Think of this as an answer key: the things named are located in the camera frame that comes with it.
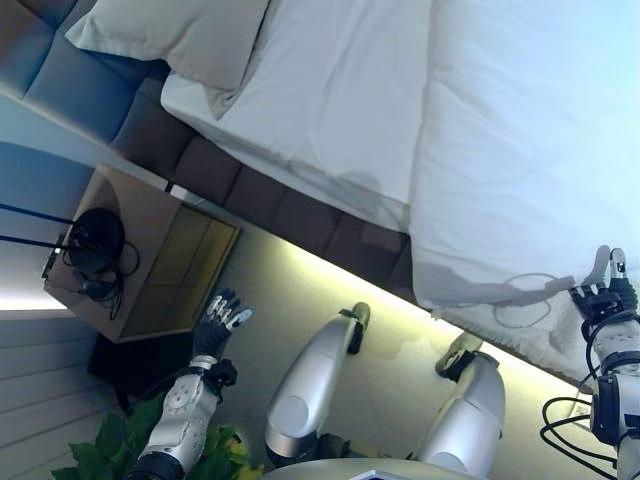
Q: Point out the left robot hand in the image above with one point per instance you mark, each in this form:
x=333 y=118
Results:
x=212 y=335

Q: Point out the large beige pillow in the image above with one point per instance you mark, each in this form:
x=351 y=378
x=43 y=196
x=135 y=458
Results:
x=190 y=40

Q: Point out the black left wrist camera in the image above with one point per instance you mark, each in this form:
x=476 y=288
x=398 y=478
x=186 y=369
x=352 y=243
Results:
x=224 y=377

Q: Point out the white duvet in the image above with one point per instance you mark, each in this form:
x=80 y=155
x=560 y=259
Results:
x=525 y=150

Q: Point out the silver right robot leg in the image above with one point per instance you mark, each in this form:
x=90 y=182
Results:
x=470 y=420

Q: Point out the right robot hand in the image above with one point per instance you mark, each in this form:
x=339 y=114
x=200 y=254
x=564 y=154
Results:
x=602 y=300

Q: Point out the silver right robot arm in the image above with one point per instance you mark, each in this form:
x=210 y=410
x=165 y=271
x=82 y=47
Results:
x=620 y=360

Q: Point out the black metal stand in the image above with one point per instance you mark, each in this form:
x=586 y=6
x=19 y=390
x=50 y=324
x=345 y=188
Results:
x=30 y=213

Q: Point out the brown upholstered bed frame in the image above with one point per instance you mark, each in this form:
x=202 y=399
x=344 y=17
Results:
x=280 y=200

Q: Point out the wooden nightstand with drawers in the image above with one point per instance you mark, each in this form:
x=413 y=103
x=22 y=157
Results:
x=150 y=225

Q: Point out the green leafy plant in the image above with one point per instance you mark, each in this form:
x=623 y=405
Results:
x=110 y=450

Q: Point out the white fitted bed sheet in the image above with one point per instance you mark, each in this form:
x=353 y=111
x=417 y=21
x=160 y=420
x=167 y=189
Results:
x=325 y=100

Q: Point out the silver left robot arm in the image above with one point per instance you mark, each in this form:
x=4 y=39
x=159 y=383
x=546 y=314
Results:
x=180 y=415

